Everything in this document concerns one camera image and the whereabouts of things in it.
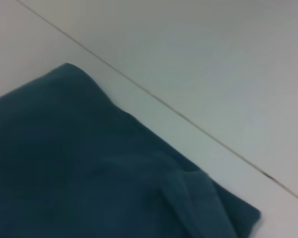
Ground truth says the teal t-shirt with FREE print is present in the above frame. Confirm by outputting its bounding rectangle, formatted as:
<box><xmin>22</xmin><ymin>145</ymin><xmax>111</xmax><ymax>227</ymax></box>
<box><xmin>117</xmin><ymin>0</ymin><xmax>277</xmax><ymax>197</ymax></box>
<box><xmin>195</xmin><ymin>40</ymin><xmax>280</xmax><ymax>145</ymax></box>
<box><xmin>0</xmin><ymin>62</ymin><xmax>262</xmax><ymax>238</ymax></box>

